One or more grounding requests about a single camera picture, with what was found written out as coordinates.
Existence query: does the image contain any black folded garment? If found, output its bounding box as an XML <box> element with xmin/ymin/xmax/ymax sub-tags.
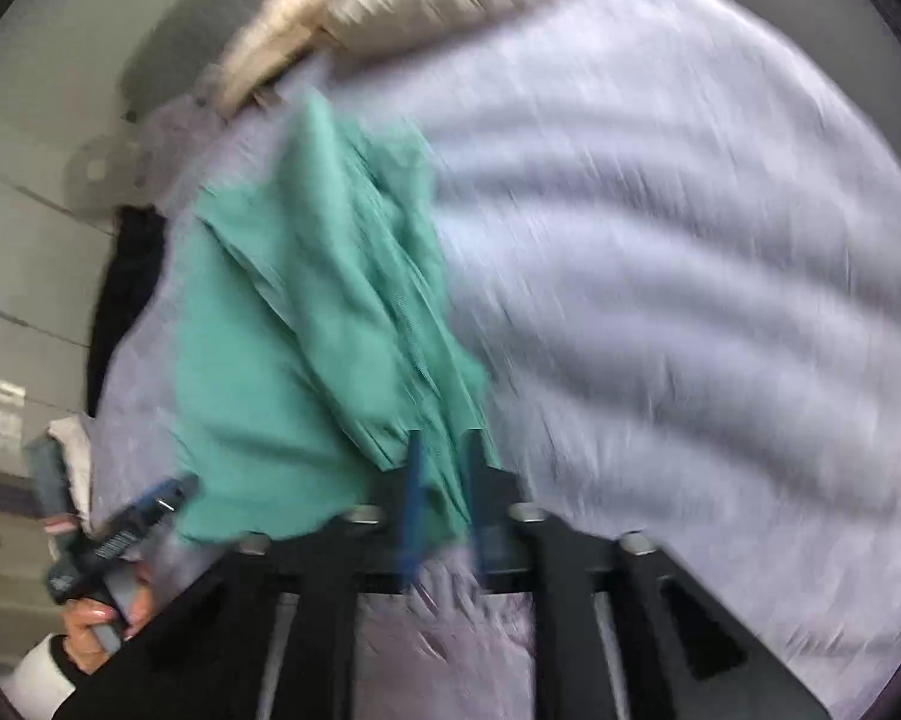
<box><xmin>85</xmin><ymin>206</ymin><xmax>166</xmax><ymax>418</ymax></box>

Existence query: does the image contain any white round fan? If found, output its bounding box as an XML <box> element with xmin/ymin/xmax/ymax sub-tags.
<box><xmin>62</xmin><ymin>133</ymin><xmax>146</xmax><ymax>220</ymax></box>

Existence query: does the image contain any white wardrobe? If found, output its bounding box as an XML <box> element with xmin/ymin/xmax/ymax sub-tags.
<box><xmin>0</xmin><ymin>130</ymin><xmax>110</xmax><ymax>671</ymax></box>

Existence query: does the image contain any lavender embossed bedspread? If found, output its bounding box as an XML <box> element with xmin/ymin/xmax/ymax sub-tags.
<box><xmin>89</xmin><ymin>0</ymin><xmax>901</xmax><ymax>720</ymax></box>

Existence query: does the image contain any green work jacket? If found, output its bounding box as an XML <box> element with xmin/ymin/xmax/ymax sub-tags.
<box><xmin>174</xmin><ymin>94</ymin><xmax>485</xmax><ymax>544</ymax></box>

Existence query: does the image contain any beige striped blanket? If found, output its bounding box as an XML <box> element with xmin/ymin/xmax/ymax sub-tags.
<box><xmin>215</xmin><ymin>0</ymin><xmax>332</xmax><ymax>119</ymax></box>

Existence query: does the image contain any person's left hand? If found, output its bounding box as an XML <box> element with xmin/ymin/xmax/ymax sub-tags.
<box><xmin>62</xmin><ymin>562</ymin><xmax>156</xmax><ymax>674</ymax></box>

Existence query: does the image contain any grey quilted headboard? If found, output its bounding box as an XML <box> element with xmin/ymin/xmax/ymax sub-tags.
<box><xmin>120</xmin><ymin>0</ymin><xmax>263</xmax><ymax>121</ymax></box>

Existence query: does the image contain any white puffer jacket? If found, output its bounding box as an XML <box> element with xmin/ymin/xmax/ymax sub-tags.
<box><xmin>47</xmin><ymin>415</ymin><xmax>92</xmax><ymax>528</ymax></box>

